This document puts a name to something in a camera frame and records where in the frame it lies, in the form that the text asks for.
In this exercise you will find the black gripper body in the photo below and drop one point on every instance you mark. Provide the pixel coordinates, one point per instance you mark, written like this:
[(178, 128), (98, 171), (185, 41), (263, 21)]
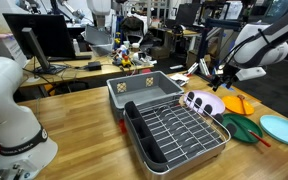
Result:
[(227, 74)]

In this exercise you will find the pink plate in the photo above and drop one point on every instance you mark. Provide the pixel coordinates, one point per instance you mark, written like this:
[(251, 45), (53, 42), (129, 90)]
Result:
[(214, 101)]

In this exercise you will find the white robot arm with gripper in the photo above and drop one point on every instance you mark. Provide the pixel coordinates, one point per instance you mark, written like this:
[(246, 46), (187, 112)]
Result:
[(267, 50)]

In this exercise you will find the grey background robot arm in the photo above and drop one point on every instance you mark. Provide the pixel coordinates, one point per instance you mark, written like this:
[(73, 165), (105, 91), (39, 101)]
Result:
[(72, 10)]

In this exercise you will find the orange plate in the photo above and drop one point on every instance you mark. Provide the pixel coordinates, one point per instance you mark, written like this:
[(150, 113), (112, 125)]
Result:
[(232, 105)]

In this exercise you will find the green plate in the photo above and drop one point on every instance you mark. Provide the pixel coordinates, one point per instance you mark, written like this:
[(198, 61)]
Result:
[(242, 135)]

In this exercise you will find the light blue plate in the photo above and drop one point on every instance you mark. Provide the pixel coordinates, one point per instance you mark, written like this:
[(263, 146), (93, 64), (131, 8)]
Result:
[(282, 130)]

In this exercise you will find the blue tape strips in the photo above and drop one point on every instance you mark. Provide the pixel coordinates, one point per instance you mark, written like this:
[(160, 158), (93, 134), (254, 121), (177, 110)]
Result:
[(229, 88)]

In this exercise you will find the wooden spoon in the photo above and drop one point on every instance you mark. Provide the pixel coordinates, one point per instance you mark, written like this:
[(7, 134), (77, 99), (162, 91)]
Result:
[(241, 97)]

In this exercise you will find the cardboard box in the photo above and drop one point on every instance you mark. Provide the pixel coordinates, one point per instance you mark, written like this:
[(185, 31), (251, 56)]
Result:
[(160, 52)]

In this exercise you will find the dark background screen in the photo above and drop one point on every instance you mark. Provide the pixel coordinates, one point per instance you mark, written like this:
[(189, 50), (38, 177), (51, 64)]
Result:
[(188, 15)]

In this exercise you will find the pinkish red stool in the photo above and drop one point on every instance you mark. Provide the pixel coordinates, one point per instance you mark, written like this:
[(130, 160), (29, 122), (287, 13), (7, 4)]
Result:
[(146, 71)]

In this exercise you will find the grey plastic bin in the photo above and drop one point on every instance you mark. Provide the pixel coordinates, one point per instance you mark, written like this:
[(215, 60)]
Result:
[(140, 95)]

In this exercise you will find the black cutlery caddy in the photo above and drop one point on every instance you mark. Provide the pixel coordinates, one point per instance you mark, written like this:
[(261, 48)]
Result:
[(150, 150)]

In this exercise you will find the yellow toy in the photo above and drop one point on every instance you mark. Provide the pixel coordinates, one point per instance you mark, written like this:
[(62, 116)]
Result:
[(126, 61)]

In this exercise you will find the black office chair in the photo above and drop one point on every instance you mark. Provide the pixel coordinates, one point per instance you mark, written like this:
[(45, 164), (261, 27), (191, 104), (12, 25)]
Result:
[(132, 28)]

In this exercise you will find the small red object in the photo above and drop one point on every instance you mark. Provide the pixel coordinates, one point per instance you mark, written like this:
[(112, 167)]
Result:
[(122, 126)]

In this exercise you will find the yellow black tool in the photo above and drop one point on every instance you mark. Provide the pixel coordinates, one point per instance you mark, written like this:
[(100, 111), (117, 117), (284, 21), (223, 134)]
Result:
[(117, 40)]

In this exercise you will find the wooden desk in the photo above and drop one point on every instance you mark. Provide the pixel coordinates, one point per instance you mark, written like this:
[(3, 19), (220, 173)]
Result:
[(100, 70)]

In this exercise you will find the black power adapter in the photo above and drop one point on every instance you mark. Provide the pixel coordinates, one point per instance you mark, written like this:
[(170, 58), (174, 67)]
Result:
[(94, 65)]

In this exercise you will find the tilted grey bin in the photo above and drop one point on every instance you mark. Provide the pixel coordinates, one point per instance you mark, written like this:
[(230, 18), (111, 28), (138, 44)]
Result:
[(99, 40)]

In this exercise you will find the white cylindrical column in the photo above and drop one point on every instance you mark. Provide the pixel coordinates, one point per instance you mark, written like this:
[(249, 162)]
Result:
[(98, 10)]

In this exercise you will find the white bottle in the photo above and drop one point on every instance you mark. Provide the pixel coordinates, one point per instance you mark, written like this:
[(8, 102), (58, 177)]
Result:
[(76, 47)]

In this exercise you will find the black computer monitor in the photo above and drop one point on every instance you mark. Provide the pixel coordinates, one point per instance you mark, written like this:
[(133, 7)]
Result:
[(54, 33)]

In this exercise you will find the grey monitor stand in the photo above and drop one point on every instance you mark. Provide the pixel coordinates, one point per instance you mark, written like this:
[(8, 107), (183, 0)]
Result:
[(37, 50)]

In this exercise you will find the white printed box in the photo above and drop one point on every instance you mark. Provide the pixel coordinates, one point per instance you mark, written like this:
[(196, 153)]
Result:
[(12, 50)]

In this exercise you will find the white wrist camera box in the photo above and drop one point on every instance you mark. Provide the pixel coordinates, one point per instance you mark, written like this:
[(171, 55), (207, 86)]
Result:
[(250, 73)]

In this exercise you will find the black camera stand frame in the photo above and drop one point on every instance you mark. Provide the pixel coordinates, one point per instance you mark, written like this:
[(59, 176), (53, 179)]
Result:
[(204, 46)]

